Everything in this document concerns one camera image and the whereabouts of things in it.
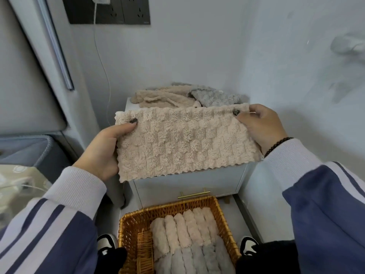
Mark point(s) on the pile of beige grey towels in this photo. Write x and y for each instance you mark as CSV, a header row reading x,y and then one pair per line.
x,y
159,97

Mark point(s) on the person's right hand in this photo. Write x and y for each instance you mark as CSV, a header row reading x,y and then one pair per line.
x,y
262,128

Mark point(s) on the person's right shoe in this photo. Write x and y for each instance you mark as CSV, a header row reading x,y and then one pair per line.
x,y
248,245

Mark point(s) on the person's right forearm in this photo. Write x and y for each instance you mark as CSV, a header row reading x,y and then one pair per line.
x,y
322,202

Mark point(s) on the wide black wall socket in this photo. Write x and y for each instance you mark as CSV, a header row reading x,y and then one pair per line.
x,y
79,11

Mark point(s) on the person's shoe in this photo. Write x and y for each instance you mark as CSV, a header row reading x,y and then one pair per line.
x,y
248,245
106,243

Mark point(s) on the single grey towel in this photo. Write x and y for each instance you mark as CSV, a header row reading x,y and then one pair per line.
x,y
216,97
199,261
211,261
225,256
177,263
188,262
163,265

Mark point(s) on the patterned beige bedspread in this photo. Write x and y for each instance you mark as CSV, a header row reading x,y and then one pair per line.
x,y
17,196

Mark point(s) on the white nightstand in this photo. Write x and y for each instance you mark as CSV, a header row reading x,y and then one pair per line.
x,y
171,188

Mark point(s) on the narrow black wall socket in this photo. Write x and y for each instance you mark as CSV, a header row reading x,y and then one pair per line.
x,y
135,11

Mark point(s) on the person's left shoe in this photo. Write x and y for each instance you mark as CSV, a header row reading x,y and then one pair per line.
x,y
106,243

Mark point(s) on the silver headboard trim strip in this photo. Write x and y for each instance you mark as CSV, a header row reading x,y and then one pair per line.
x,y
55,45

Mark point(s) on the person's left hand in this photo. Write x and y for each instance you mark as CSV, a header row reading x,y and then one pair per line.
x,y
102,151

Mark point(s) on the orange wicker basket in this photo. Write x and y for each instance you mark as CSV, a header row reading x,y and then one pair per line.
x,y
128,225

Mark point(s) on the person's left forearm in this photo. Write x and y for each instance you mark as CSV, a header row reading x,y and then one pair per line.
x,y
51,219

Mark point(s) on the grey padded headboard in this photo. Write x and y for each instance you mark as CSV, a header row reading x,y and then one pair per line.
x,y
28,82

